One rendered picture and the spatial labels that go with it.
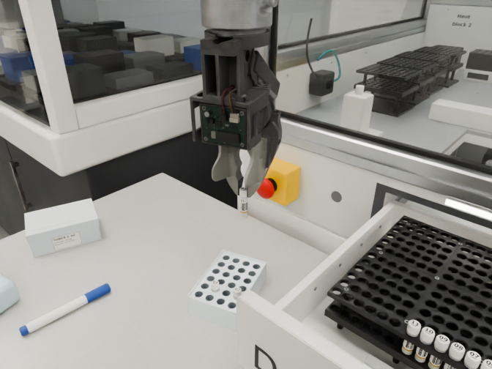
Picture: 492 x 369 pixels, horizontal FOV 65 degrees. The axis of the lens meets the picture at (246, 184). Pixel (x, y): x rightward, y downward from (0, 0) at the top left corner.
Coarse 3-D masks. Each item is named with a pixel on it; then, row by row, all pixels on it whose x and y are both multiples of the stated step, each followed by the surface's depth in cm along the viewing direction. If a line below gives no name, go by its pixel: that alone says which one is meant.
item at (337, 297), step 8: (336, 288) 47; (336, 296) 45; (344, 296) 46; (352, 296) 46; (344, 304) 45; (352, 304) 44; (368, 304) 44; (360, 312) 44; (376, 312) 43; (384, 312) 43; (376, 320) 42; (384, 320) 42; (392, 320) 43; (400, 320) 42; (392, 328) 41; (400, 328) 41; (400, 336) 41; (408, 336) 40; (416, 344) 40; (424, 344) 40; (432, 344) 40; (432, 352) 39; (440, 352) 39; (448, 352) 39; (448, 360) 38; (456, 368) 38; (464, 368) 37
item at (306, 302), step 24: (384, 216) 62; (408, 216) 64; (432, 216) 61; (360, 240) 57; (456, 240) 60; (480, 240) 57; (336, 264) 53; (312, 288) 49; (288, 312) 46; (312, 312) 52; (336, 336) 48; (360, 360) 45; (384, 360) 45
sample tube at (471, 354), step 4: (468, 352) 37; (472, 352) 37; (476, 352) 37; (468, 356) 37; (472, 356) 37; (476, 356) 37; (464, 360) 38; (468, 360) 37; (472, 360) 37; (476, 360) 37; (480, 360) 37; (464, 364) 38; (468, 364) 37; (472, 364) 37; (476, 364) 37; (472, 368) 37; (476, 368) 37
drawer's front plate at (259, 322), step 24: (240, 312) 42; (264, 312) 40; (240, 336) 44; (264, 336) 41; (288, 336) 38; (312, 336) 37; (240, 360) 46; (264, 360) 42; (288, 360) 39; (312, 360) 37; (336, 360) 35
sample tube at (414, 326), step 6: (408, 324) 41; (414, 324) 40; (420, 324) 40; (408, 330) 41; (414, 330) 40; (414, 336) 41; (408, 342) 41; (402, 348) 42; (408, 348) 42; (408, 354) 42
